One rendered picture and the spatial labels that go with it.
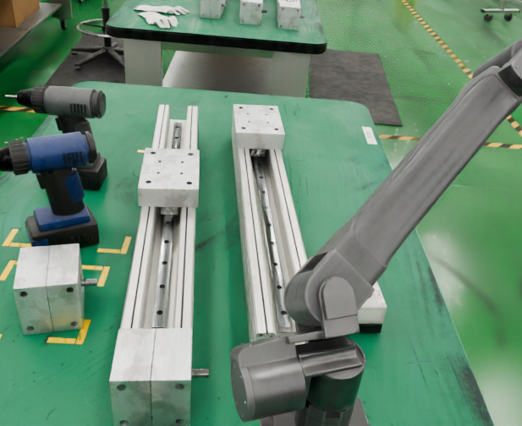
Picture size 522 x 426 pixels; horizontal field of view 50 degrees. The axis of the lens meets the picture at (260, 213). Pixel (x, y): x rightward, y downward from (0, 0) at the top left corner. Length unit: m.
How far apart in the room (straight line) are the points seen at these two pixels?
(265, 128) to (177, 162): 0.26
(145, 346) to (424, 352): 0.45
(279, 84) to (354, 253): 2.02
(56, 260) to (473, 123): 0.63
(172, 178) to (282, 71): 1.52
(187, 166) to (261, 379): 0.65
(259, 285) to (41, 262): 0.34
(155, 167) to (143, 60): 1.49
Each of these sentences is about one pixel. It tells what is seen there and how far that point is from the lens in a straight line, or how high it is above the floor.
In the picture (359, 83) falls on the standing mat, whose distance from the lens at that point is 4.36.
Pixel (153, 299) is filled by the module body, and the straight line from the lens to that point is 0.91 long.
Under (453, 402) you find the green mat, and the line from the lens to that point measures 0.91.
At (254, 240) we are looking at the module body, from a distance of 0.98.
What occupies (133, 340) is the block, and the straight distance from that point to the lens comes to 0.79.
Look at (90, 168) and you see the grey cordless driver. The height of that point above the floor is 0.83.
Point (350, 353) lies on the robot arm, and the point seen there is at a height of 1.04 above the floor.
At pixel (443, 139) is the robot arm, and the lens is 0.66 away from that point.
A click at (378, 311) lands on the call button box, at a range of 0.93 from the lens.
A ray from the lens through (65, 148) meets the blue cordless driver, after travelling 1.01.
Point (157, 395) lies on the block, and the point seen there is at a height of 0.84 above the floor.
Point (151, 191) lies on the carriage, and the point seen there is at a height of 0.90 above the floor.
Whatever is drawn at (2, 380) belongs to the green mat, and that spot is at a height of 0.78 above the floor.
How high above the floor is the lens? 1.44
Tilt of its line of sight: 33 degrees down
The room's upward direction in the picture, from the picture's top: 6 degrees clockwise
